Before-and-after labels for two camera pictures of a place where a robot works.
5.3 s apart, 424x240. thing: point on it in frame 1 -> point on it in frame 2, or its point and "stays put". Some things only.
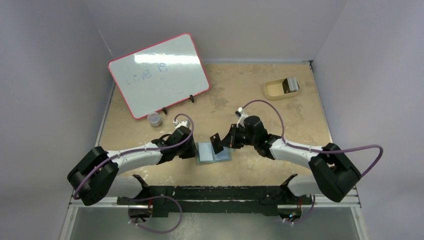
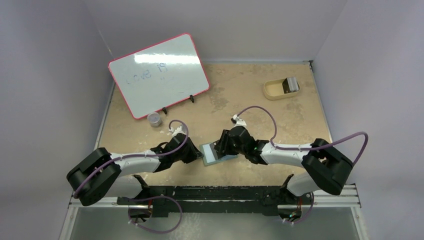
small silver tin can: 154,119 stays put
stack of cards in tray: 290,85 stays put
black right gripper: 232,139 -> 224,144
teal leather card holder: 205,153 stays put
